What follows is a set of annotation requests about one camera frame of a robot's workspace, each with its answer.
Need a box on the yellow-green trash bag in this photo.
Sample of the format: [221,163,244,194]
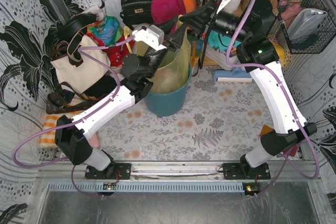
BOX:
[121,29,191,94]

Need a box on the teal plastic trash bin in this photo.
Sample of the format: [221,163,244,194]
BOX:
[144,64,192,118]

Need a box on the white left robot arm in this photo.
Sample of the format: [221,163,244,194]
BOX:
[55,16,186,177]

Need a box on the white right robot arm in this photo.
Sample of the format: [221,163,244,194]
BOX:
[181,0,317,180]

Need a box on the magenta fabric bag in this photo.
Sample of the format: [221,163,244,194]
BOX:
[151,0,186,24]

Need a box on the red fabric bag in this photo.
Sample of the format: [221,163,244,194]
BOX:
[103,40,134,67]

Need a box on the colourful striped bag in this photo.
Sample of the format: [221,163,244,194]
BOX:
[86,16,123,46]

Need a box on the cream canvas tote bag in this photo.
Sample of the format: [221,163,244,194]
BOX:
[51,35,110,93]

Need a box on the dark brown leather bag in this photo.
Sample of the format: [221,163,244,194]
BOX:
[46,82,91,114]

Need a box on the black metal shelf rack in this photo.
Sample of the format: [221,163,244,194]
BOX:
[196,0,284,70]

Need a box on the orange plush toy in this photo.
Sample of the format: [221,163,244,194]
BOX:
[183,0,197,13]

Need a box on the teal folded cloth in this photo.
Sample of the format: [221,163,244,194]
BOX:
[208,30,231,51]

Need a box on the rainbow striped box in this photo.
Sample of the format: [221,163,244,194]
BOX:
[187,34,204,68]

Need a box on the black leather handbag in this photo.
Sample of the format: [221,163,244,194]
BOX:
[120,0,154,29]

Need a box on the yellow plush duck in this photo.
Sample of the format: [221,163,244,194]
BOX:
[269,37,286,67]

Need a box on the silver foil pouch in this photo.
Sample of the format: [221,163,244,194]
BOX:
[287,8,328,40]

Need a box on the pink rolled towel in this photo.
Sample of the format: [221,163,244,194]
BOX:
[88,133,101,148]

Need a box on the orange white checked cloth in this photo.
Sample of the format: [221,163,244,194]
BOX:
[39,114,60,149]

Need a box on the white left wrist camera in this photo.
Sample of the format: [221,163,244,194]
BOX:
[132,25,167,51]

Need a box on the blue handled mop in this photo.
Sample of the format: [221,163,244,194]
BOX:
[213,68,253,83]

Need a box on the black wire basket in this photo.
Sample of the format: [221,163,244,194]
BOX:
[277,0,335,54]

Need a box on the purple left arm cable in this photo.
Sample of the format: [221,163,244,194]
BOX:
[12,36,137,199]

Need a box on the aluminium mounting rail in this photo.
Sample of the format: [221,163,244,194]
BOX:
[37,160,316,182]

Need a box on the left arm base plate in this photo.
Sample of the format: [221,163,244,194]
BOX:
[85,163,131,180]

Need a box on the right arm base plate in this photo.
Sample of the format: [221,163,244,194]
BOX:
[222,163,271,180]

